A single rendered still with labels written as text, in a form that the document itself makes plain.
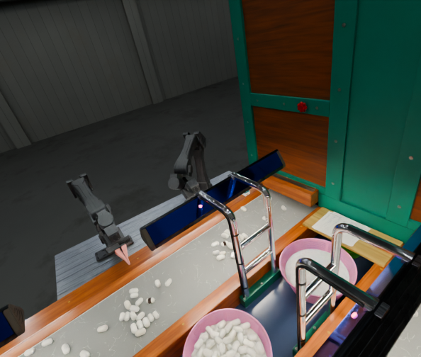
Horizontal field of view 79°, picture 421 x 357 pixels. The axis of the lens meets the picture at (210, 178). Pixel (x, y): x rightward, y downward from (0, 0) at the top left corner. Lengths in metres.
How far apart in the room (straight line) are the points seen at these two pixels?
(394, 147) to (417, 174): 0.11
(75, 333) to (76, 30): 6.73
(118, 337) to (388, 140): 1.14
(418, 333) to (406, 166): 0.49
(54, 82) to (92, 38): 1.36
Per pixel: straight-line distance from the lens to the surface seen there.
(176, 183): 1.15
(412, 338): 1.02
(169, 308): 1.06
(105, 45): 7.40
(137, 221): 1.63
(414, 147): 1.02
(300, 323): 0.83
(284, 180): 1.34
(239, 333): 0.96
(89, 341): 1.14
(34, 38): 7.27
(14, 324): 0.85
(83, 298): 1.24
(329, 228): 1.20
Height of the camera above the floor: 1.59
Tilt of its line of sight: 31 degrees down
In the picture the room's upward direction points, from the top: 12 degrees counter-clockwise
